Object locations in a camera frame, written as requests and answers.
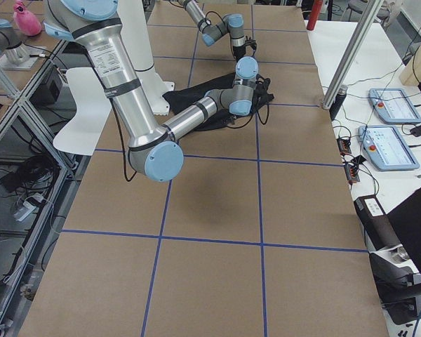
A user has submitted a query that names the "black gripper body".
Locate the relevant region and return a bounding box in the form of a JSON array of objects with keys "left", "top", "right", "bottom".
[
  {"left": 231, "top": 37, "right": 257, "bottom": 60},
  {"left": 254, "top": 76, "right": 270, "bottom": 105}
]

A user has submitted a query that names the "black graphic t-shirt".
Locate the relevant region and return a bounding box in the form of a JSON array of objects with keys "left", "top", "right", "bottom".
[{"left": 163, "top": 72, "right": 274, "bottom": 131}]

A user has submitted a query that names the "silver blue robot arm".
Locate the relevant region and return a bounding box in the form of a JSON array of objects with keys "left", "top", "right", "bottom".
[
  {"left": 178, "top": 0, "right": 257, "bottom": 61},
  {"left": 44, "top": 1, "right": 259, "bottom": 182}
]

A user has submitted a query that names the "third robot base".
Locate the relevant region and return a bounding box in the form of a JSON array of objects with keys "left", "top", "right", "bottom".
[{"left": 0, "top": 18, "right": 36, "bottom": 71}]

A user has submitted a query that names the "black water bottle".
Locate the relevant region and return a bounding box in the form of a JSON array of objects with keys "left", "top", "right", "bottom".
[{"left": 329, "top": 84, "right": 348, "bottom": 121}]

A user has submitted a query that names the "red bottle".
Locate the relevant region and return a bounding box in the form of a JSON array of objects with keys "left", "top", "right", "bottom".
[{"left": 307, "top": 0, "right": 324, "bottom": 31}]

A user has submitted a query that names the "lower blue teach pendant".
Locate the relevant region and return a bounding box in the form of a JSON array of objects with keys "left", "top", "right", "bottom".
[{"left": 357, "top": 125, "right": 420, "bottom": 171}]

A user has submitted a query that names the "blue teach pendant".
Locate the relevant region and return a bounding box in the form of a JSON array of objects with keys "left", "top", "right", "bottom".
[
  {"left": 357, "top": 125, "right": 420, "bottom": 171},
  {"left": 368, "top": 88, "right": 421, "bottom": 124}
]

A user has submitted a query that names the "upper blue teach pendant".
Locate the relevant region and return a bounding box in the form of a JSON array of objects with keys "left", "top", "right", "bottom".
[{"left": 368, "top": 88, "right": 421, "bottom": 124}]

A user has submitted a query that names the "white plastic chair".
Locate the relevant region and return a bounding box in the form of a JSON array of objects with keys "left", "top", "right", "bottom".
[{"left": 53, "top": 67, "right": 112, "bottom": 156}]

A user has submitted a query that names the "black box device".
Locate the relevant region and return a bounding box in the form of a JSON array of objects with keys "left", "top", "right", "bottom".
[{"left": 29, "top": 67, "right": 62, "bottom": 106}]

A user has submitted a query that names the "black monitor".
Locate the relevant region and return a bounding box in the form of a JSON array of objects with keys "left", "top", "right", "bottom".
[{"left": 387, "top": 188, "right": 421, "bottom": 273}]

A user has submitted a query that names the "pink plush toy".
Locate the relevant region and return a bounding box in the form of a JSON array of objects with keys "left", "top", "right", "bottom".
[{"left": 13, "top": 1, "right": 42, "bottom": 37}]

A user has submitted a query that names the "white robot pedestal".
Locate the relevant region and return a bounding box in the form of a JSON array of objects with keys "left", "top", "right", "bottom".
[{"left": 117, "top": 0, "right": 175, "bottom": 115}]

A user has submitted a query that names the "grey aluminium frame post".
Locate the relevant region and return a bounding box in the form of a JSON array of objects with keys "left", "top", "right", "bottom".
[{"left": 321, "top": 0, "right": 383, "bottom": 110}]

